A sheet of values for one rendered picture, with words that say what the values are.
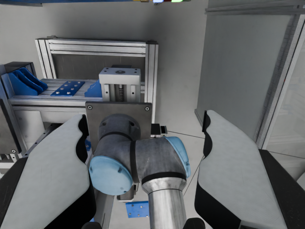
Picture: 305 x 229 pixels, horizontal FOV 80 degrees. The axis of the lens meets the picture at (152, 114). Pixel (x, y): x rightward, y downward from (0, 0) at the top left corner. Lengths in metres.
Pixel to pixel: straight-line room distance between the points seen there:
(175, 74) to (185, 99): 0.27
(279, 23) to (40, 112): 0.92
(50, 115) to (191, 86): 1.25
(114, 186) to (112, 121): 0.20
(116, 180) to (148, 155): 0.10
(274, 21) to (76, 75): 1.25
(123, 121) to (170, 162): 0.22
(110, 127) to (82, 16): 1.20
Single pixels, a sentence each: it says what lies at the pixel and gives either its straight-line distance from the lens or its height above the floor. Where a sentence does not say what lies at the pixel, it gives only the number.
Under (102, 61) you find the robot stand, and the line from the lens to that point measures 1.45.
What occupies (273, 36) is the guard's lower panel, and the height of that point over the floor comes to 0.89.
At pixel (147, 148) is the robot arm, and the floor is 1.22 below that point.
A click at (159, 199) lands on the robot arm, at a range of 0.45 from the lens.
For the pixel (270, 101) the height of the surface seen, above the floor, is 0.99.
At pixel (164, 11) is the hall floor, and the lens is 1.60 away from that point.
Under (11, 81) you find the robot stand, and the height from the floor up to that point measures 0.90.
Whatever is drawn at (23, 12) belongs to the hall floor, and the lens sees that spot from 1.84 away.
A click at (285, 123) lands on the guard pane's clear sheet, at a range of 0.77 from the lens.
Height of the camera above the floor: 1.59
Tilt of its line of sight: 61 degrees down
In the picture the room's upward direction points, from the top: 176 degrees clockwise
